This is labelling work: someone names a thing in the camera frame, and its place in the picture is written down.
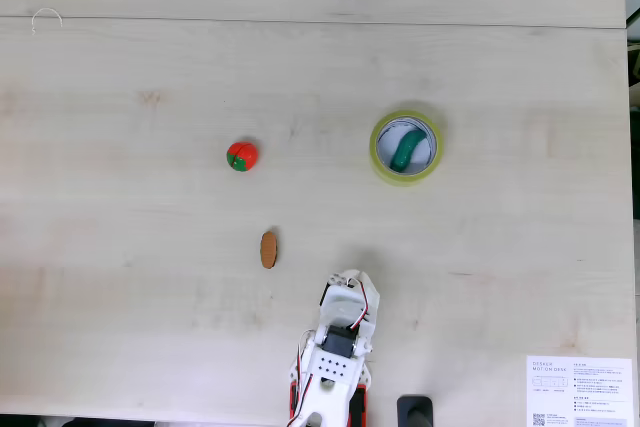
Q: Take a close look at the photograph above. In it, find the white printed paper sheet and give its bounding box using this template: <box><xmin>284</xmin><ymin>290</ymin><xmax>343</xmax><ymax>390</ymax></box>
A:
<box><xmin>526</xmin><ymin>354</ymin><xmax>634</xmax><ymax>427</ymax></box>

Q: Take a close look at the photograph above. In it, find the red green toy tomato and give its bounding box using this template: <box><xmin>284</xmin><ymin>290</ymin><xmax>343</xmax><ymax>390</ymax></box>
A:
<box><xmin>225</xmin><ymin>139</ymin><xmax>260</xmax><ymax>174</ymax></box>

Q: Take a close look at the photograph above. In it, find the black clamp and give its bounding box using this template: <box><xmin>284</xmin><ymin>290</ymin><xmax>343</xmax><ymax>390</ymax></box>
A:
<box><xmin>396</xmin><ymin>395</ymin><xmax>434</xmax><ymax>427</ymax></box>

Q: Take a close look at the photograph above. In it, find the green toy cucumber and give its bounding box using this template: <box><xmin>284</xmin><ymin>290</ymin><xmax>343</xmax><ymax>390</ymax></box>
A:
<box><xmin>389</xmin><ymin>129</ymin><xmax>425</xmax><ymax>173</ymax></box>

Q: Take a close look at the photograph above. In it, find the thin white wire loop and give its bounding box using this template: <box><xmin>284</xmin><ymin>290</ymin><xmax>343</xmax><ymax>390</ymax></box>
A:
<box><xmin>30</xmin><ymin>7</ymin><xmax>64</xmax><ymax>37</ymax></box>

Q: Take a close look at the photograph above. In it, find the brown toy bread slice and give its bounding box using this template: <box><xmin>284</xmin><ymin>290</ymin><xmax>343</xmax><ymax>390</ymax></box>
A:
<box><xmin>259</xmin><ymin>229</ymin><xmax>280</xmax><ymax>271</ymax></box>

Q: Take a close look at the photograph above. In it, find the yellow tape roll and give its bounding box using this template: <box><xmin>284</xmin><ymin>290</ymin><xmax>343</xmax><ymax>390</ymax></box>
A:
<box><xmin>368</xmin><ymin>109</ymin><xmax>445</xmax><ymax>189</ymax></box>

